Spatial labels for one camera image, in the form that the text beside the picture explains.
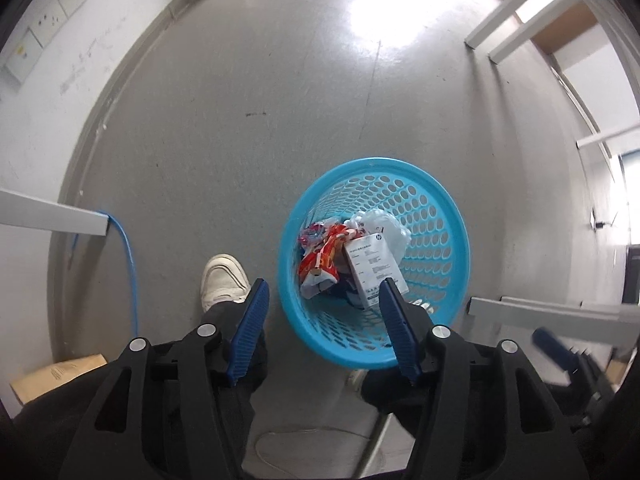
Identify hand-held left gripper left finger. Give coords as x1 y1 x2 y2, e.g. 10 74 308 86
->
60 278 271 480

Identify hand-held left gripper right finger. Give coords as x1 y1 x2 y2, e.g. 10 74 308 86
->
377 278 592 480

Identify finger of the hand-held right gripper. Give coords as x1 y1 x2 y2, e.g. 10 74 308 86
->
531 327 578 373

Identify white cardboard box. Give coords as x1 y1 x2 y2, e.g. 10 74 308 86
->
342 232 409 309

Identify dark blue snack bag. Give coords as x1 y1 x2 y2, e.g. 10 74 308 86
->
331 270 367 307

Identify blue plastic basket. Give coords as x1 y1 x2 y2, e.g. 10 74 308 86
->
277 157 472 371

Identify red orange snack packet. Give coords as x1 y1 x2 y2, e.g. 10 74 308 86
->
298 222 362 300

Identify clear plastic bag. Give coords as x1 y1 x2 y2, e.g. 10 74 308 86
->
349 209 414 262

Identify small colourful wrapper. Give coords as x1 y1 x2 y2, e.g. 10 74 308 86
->
298 220 332 253

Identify white shoe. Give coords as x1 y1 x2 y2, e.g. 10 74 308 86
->
199 253 252 314

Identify person's black pants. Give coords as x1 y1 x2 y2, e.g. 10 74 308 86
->
0 300 640 480

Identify white table leg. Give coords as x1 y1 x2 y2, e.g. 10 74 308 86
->
0 187 110 237

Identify thin white cable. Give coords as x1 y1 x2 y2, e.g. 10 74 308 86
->
254 426 383 478

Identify blue cable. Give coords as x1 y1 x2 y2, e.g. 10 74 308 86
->
72 211 139 337

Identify white furniture frame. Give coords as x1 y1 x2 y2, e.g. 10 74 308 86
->
464 0 598 65

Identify white wall socket panel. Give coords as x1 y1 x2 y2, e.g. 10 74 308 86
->
0 0 92 85

